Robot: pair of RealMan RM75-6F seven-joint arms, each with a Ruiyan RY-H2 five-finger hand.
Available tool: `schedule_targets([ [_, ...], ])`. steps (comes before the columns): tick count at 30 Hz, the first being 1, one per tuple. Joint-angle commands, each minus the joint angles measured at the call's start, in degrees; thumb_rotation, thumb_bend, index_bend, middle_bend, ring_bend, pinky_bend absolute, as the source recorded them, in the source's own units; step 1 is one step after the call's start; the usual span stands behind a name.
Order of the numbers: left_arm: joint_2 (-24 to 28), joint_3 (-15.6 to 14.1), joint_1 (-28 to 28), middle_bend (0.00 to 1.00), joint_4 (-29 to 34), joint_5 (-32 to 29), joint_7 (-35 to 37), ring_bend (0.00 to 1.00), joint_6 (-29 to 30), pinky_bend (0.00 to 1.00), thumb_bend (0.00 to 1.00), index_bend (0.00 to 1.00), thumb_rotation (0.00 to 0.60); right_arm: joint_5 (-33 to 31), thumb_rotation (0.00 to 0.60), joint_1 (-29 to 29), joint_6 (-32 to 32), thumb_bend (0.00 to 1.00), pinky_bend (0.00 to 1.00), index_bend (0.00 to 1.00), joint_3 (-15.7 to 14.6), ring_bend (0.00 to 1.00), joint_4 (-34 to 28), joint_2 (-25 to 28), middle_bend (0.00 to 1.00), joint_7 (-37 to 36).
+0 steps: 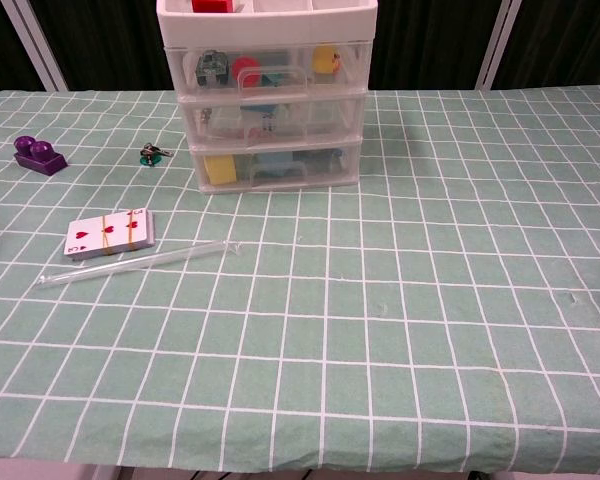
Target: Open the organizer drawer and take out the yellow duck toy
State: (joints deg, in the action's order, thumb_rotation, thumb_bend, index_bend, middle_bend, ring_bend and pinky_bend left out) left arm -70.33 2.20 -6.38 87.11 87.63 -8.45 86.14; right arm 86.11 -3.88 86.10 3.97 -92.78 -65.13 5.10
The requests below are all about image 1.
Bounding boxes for clear plastic drawer with handle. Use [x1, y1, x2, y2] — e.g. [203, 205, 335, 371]
[178, 42, 369, 97]

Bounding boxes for yellow rubber duck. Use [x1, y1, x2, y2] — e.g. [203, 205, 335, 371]
[311, 46, 344, 84]

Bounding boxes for blue object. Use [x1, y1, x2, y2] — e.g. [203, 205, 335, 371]
[252, 149, 307, 179]

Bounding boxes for white plastic drawer cabinet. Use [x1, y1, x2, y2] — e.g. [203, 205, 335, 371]
[156, 0, 380, 195]

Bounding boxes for yellow block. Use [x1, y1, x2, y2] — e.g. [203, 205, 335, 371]
[202, 154, 238, 188]

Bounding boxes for green checkered tablecloth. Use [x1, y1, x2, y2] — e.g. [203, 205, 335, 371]
[0, 85, 600, 476]

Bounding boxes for teal binder clip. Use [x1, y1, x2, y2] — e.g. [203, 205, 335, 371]
[258, 73, 302, 89]

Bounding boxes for keys with green tag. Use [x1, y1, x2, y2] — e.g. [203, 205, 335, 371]
[139, 142, 175, 167]

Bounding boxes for clear glass rod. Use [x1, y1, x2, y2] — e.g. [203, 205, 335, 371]
[35, 239, 243, 290]

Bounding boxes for red bottle cap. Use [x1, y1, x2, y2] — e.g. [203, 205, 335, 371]
[231, 56, 263, 90]

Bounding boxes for banded playing card deck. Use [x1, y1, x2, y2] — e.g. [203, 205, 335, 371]
[63, 207, 156, 262]

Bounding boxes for small green circuit board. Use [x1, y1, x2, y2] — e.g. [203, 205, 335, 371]
[195, 49, 230, 87]

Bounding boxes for black pleated curtain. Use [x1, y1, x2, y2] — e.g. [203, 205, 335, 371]
[0, 0, 47, 102]
[29, 0, 177, 93]
[493, 0, 600, 91]
[367, 0, 502, 92]

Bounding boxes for red block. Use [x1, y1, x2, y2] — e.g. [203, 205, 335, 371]
[191, 0, 234, 15]

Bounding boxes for purple toy brick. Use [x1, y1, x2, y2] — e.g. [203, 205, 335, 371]
[13, 135, 70, 177]

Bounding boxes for white frame post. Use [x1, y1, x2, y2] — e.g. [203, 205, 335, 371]
[475, 0, 524, 91]
[0, 0, 71, 92]

